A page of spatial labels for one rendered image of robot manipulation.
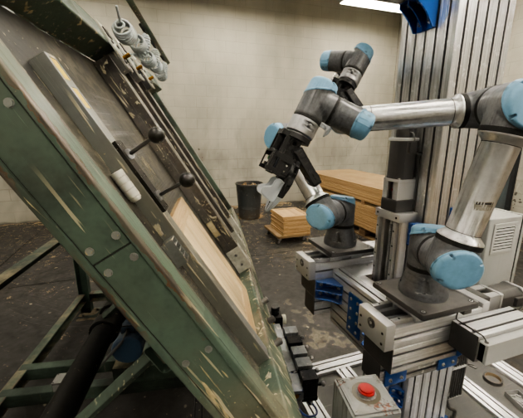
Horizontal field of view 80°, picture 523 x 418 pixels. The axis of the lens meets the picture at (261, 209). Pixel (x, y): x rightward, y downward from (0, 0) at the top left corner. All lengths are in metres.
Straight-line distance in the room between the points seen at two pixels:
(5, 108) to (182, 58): 5.93
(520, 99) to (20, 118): 0.96
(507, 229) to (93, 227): 1.42
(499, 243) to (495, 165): 0.65
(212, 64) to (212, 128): 1.16
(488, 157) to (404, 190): 0.42
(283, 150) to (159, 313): 0.47
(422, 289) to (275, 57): 6.18
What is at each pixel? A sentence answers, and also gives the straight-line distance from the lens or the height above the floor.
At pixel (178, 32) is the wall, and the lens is 6.57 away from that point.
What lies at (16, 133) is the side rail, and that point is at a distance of 0.60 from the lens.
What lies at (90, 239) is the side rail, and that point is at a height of 1.38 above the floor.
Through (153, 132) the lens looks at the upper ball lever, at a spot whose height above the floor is 1.55.
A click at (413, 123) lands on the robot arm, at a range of 1.01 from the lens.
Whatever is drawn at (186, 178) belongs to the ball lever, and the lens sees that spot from 0.74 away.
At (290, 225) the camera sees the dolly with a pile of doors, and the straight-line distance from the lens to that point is 4.38.
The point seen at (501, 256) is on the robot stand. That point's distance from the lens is 1.59.
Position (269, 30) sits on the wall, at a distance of 6.99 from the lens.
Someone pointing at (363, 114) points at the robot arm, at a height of 1.59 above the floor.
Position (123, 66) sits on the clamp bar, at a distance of 1.45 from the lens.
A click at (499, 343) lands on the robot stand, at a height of 0.95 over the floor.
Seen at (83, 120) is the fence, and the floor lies 1.58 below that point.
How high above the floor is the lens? 1.55
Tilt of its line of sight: 14 degrees down
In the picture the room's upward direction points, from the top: straight up
